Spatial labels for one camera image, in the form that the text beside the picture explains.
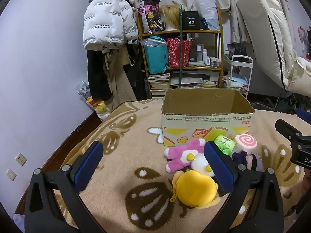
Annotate white duvet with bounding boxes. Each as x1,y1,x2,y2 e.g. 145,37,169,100
288,57,311,95

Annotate white puffer jacket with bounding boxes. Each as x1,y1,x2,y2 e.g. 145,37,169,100
83,0,139,50

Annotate green tissue pack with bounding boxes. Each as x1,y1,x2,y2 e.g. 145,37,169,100
213,134,237,156

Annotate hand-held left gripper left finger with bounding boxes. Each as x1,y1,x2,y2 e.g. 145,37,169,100
24,140,107,233

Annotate black box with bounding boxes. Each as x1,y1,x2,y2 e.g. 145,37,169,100
182,11,200,30

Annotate white and yellow plush toy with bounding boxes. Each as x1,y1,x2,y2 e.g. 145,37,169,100
191,152,215,177

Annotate blonde wig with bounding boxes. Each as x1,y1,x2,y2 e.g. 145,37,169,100
159,4,181,31

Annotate black patterned bag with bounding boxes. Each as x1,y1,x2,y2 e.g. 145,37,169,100
137,0,162,34

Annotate dark hanging coat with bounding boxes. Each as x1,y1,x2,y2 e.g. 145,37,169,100
126,42,149,100

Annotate teal bag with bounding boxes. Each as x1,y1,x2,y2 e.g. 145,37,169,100
141,35,169,74

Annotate group of white cosmetic bottles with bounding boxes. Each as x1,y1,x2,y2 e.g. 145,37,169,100
196,44,219,66

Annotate purple-haired plush doll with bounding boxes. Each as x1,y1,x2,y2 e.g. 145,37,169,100
231,150,264,171

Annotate pink cartoon wall sticker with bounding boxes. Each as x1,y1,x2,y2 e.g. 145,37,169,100
298,27,311,54

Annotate red patterned bag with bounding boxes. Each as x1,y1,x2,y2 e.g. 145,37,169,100
166,37,193,68

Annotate white mattress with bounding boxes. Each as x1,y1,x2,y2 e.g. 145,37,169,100
236,0,311,93

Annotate pink plush toy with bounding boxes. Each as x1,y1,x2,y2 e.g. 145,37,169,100
164,138,207,173

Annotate black hanging trousers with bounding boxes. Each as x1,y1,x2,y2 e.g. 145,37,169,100
87,49,112,101

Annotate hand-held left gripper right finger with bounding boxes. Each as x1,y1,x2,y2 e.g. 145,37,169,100
204,140,285,233

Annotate pink swirl plush cushion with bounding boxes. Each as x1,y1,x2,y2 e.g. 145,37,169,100
233,133,258,154

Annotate printed cardboard box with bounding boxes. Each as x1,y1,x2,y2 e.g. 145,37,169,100
161,88,255,148

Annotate wooden shelf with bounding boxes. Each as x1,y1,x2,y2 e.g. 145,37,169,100
136,7,224,97

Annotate person's right hand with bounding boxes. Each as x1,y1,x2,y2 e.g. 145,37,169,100
301,169,311,195

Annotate stack of books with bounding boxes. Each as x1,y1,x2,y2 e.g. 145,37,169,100
148,71,219,97

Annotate beige hanging coat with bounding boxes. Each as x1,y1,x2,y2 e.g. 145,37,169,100
103,46,138,105

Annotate plastic bag of toys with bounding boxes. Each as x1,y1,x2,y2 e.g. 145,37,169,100
76,79,110,120

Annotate light blue pillow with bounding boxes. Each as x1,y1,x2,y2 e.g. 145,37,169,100
224,75,247,88

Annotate wall socket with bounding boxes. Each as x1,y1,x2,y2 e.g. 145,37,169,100
5,169,17,182
15,152,27,167

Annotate beige patterned blanket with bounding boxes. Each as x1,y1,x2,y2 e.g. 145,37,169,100
41,99,311,233

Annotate green pole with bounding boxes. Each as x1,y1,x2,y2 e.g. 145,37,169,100
178,3,184,88

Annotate chrome chair base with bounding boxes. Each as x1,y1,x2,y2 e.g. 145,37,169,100
250,87,297,113

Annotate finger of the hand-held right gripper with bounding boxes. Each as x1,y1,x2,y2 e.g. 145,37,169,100
296,108,311,125
275,119,303,142

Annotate round yellow plush pouch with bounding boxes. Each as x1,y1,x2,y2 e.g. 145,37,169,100
170,170,223,209

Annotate white plastic bag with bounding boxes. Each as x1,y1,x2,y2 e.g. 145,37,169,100
196,0,220,31

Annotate white trolley cart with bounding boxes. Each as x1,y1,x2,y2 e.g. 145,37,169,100
222,55,253,100

